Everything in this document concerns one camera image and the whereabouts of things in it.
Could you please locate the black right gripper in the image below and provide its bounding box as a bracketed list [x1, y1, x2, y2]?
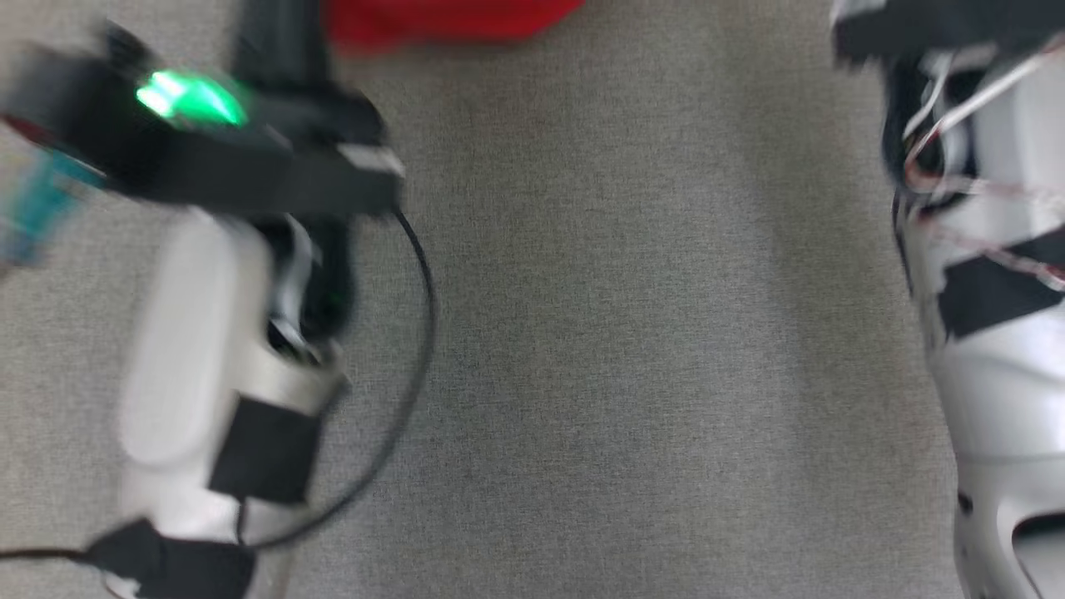
[832, 0, 1065, 63]

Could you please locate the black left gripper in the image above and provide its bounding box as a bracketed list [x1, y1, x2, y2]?
[100, 0, 406, 221]

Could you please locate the red white basketball jersey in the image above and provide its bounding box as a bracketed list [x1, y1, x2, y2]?
[324, 0, 587, 48]

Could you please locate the grey fabric sofa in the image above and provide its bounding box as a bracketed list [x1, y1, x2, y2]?
[0, 0, 1065, 599]

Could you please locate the thin red white wire bundle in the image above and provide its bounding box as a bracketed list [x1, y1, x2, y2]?
[903, 42, 1065, 288]

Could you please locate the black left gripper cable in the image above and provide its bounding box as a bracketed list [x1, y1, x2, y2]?
[0, 208, 438, 567]

